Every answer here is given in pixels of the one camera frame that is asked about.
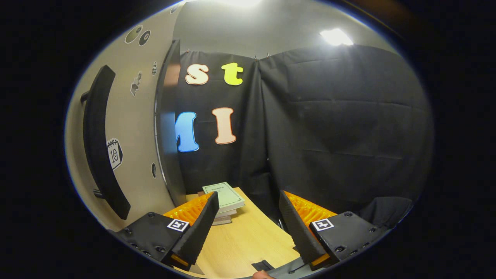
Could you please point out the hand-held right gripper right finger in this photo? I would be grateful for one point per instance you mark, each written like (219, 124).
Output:
(298, 232)

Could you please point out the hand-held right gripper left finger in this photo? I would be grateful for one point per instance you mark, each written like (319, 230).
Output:
(199, 230)

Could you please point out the black backdrop cloth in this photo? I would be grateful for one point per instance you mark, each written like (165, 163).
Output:
(341, 128)

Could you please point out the brown book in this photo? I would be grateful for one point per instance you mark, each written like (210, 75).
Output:
(228, 213)

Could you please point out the grey cabinet door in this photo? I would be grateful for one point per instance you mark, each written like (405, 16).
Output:
(135, 128)

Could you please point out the green book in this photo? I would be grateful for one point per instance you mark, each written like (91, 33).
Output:
(226, 195)

